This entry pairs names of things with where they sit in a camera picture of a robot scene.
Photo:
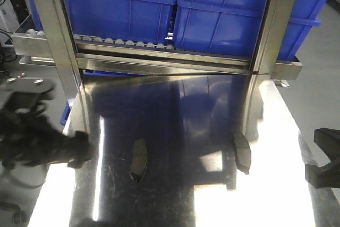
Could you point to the left blue plastic bin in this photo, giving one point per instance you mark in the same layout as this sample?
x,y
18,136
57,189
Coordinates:
x,y
148,21

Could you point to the right blue plastic bin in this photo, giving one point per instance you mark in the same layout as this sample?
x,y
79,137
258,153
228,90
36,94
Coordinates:
x,y
232,26

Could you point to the blue plastic bin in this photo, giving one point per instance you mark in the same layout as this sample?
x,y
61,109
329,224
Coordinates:
x,y
148,21
232,26

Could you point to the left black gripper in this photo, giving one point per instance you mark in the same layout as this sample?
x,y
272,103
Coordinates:
x,y
31,140

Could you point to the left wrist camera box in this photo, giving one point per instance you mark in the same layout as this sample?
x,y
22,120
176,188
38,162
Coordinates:
x,y
38,86

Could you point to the grey brake pad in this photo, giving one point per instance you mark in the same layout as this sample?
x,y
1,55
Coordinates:
x,y
139,160
242,152

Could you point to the stainless steel roller rack frame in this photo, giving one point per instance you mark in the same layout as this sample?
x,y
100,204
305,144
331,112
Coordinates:
x,y
71,56

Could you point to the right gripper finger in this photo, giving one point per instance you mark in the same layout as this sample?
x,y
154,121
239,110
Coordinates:
x,y
326,176
328,141

